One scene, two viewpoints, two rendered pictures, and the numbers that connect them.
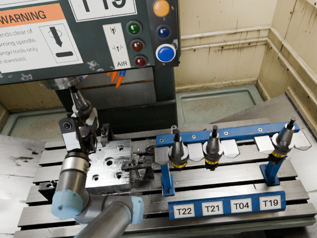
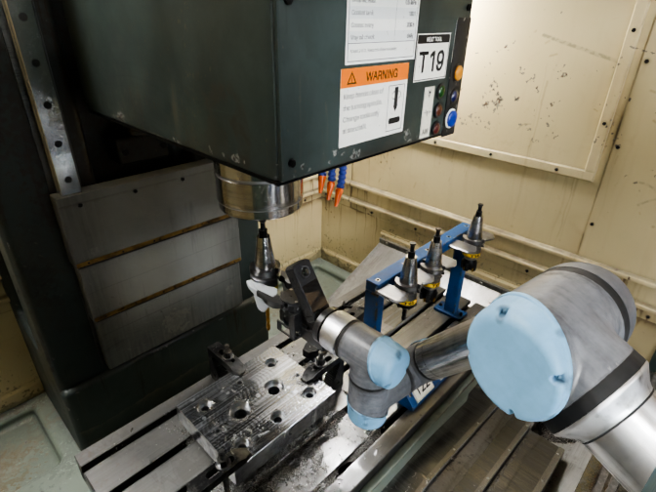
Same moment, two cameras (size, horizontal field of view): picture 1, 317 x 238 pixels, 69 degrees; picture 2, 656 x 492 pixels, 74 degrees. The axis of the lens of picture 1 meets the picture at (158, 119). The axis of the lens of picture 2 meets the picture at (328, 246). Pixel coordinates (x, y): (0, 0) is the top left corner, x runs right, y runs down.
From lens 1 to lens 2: 76 cm
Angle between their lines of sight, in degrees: 43
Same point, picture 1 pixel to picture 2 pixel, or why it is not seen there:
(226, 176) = (417, 335)
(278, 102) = (380, 254)
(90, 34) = (416, 97)
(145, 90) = (228, 282)
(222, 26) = not seen: hidden behind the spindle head
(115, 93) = (180, 303)
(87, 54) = (407, 120)
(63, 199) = (392, 345)
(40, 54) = (378, 119)
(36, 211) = not seen: outside the picture
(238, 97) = not seen: hidden behind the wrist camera
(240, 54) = (297, 217)
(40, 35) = (387, 96)
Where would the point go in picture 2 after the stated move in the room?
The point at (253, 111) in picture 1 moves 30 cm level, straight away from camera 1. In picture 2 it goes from (359, 275) to (338, 244)
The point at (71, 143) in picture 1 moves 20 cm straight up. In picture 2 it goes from (316, 299) to (316, 197)
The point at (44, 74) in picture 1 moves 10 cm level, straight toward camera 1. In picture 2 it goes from (370, 149) to (435, 154)
